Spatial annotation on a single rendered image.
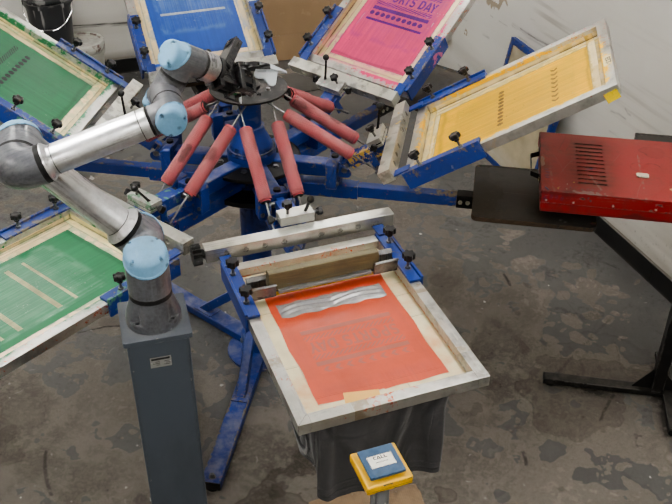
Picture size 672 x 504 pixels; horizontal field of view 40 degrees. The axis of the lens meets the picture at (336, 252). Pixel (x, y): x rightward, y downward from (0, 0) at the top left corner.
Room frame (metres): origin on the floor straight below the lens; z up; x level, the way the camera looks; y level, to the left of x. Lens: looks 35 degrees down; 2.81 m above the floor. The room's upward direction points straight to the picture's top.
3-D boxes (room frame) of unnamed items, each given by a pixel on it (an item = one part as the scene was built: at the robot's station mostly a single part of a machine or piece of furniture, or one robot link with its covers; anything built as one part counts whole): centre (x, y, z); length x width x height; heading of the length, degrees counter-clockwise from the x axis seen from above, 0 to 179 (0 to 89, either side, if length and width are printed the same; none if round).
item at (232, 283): (2.38, 0.31, 0.98); 0.30 x 0.05 x 0.07; 21
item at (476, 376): (2.25, -0.04, 0.97); 0.79 x 0.58 x 0.04; 21
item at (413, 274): (2.57, -0.21, 0.98); 0.30 x 0.05 x 0.07; 21
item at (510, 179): (3.13, -0.32, 0.91); 1.34 x 0.40 x 0.08; 81
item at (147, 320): (1.98, 0.50, 1.25); 0.15 x 0.15 x 0.10
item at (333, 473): (1.98, -0.14, 0.74); 0.45 x 0.03 x 0.43; 111
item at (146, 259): (1.99, 0.50, 1.37); 0.13 x 0.12 x 0.14; 15
